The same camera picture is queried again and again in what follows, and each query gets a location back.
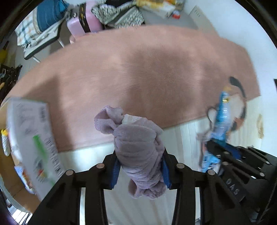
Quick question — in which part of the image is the black white patterned bag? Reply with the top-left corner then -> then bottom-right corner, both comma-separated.
91,1 -> 145,29

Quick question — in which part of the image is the brown cardboard box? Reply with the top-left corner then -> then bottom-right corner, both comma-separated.
0,97 -> 65,213

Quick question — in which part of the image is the blue slim snack pack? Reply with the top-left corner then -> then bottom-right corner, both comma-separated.
197,86 -> 231,173

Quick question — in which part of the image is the grey seat cushion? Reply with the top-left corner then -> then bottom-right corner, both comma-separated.
136,1 -> 198,30

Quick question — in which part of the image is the folding bed with bedding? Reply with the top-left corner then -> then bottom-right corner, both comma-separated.
15,1 -> 70,62

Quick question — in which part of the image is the lilac towel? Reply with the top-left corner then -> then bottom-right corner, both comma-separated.
94,106 -> 166,200

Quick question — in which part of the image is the pink suitcase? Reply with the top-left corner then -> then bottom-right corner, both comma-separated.
67,1 -> 103,38

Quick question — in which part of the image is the pink plush rug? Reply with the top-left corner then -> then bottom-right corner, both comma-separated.
7,25 -> 260,151

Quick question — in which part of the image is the blue wet wipes pack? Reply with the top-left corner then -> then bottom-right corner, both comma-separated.
14,163 -> 35,195

